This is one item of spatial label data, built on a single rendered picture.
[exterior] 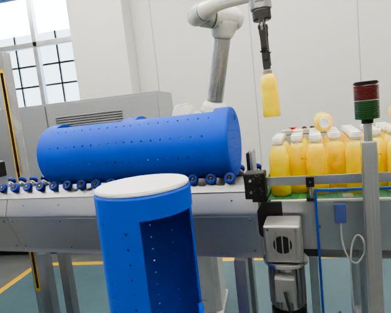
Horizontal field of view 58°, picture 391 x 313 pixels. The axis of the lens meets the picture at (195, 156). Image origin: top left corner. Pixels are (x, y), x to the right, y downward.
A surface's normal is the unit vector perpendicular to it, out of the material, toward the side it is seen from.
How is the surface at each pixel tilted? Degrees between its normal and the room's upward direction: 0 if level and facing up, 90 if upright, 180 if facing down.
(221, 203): 70
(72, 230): 110
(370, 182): 90
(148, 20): 90
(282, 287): 90
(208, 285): 90
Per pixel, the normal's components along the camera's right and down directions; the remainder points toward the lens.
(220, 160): -0.24, 0.51
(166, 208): 0.53, 0.05
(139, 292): -0.15, 0.14
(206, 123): -0.30, -0.49
